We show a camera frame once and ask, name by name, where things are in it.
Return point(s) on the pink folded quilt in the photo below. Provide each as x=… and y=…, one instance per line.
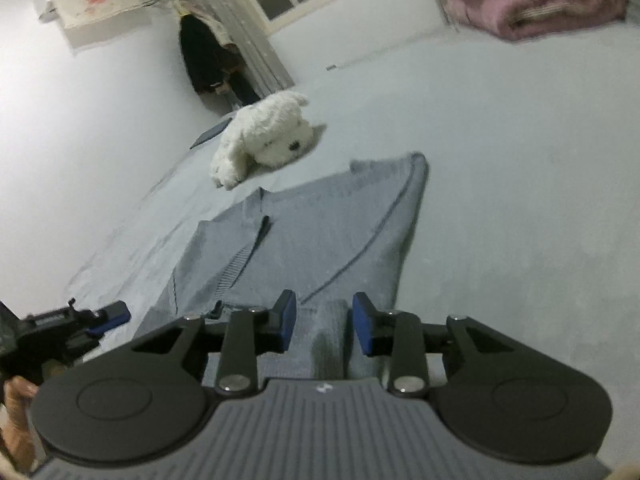
x=540, y=0

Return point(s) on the dark hanging jacket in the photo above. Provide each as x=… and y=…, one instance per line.
x=205, y=55

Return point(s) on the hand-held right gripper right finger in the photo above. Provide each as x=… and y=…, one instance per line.
x=364, y=325

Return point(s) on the covered wall air conditioner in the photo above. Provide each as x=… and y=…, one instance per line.
x=95, y=0

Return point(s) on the grey curtain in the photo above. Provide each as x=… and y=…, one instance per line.
x=240, y=25

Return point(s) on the person's left forearm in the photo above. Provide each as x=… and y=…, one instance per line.
x=20, y=455

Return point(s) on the grey knitted sweater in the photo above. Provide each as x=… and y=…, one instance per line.
x=325, y=240

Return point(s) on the person's left hand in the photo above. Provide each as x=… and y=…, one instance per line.
x=17, y=400

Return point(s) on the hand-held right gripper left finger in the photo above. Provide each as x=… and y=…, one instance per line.
x=286, y=322

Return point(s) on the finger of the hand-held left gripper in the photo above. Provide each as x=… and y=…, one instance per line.
x=111, y=317

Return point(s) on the white plush dog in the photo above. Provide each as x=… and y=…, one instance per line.
x=265, y=135

